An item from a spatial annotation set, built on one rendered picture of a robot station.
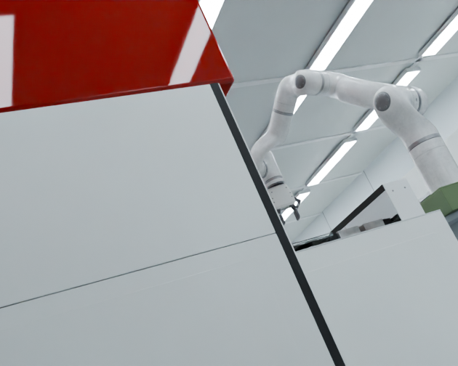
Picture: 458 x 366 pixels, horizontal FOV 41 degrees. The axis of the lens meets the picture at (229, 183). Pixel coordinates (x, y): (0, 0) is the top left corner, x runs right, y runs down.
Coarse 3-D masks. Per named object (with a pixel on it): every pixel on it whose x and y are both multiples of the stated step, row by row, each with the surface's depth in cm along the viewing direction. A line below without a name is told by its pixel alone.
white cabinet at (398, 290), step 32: (416, 224) 171; (448, 224) 175; (320, 256) 156; (352, 256) 159; (384, 256) 162; (416, 256) 165; (448, 256) 169; (320, 288) 151; (352, 288) 154; (384, 288) 157; (416, 288) 160; (448, 288) 164; (352, 320) 150; (384, 320) 153; (416, 320) 156; (448, 320) 159; (352, 352) 146; (384, 352) 148; (416, 352) 151; (448, 352) 154
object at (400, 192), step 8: (384, 184) 183; (392, 184) 184; (400, 184) 185; (408, 184) 186; (392, 192) 182; (400, 192) 183; (408, 192) 184; (392, 200) 181; (400, 200) 182; (408, 200) 183; (416, 200) 184; (400, 208) 180; (408, 208) 181; (416, 208) 182; (400, 216) 179; (408, 216) 180
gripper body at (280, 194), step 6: (276, 186) 262; (282, 186) 262; (270, 192) 261; (276, 192) 261; (282, 192) 261; (288, 192) 261; (276, 198) 260; (282, 198) 260; (288, 198) 260; (276, 204) 259; (282, 204) 259; (288, 204) 260; (276, 210) 262; (282, 210) 263
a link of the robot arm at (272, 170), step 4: (268, 152) 266; (268, 156) 265; (272, 156) 267; (264, 160) 264; (268, 160) 264; (272, 160) 265; (268, 164) 263; (272, 164) 264; (276, 164) 266; (268, 168) 262; (272, 168) 263; (276, 168) 264; (268, 172) 262; (272, 172) 262; (276, 172) 263; (280, 172) 265; (264, 176) 263; (268, 176) 262; (272, 176) 262; (264, 180) 264
